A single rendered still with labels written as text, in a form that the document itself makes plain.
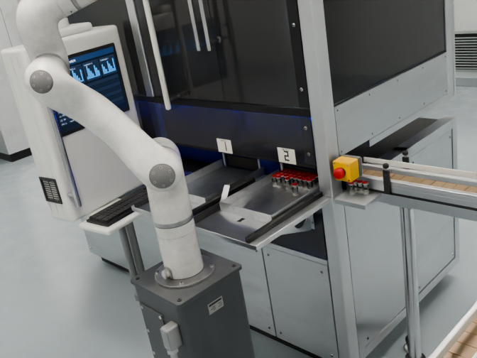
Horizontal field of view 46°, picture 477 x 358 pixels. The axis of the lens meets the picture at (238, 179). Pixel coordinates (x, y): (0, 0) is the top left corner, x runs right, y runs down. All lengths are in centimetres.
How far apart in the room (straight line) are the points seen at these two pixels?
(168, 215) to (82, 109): 38
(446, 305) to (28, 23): 230
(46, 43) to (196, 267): 76
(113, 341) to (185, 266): 147
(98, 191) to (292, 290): 95
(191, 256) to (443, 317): 157
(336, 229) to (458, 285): 118
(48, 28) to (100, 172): 114
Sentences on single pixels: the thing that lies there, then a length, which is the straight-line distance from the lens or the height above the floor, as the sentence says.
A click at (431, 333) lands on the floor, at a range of 285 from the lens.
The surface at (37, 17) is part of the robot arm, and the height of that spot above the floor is 168.
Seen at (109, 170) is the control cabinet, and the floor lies 94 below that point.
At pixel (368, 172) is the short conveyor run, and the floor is 93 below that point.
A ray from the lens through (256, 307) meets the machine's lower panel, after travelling 272.
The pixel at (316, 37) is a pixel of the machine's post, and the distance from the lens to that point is 192.
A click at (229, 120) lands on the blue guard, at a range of 230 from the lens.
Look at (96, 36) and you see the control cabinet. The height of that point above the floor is 152.
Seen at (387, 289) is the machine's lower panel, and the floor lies 31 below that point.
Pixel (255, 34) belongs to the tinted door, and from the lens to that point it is 210.
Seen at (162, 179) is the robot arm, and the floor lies 122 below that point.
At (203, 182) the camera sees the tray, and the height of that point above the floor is 88.
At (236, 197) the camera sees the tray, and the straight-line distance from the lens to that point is 216.
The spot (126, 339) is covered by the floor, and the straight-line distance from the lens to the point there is 312.
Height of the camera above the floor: 174
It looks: 21 degrees down
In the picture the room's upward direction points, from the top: 10 degrees counter-clockwise
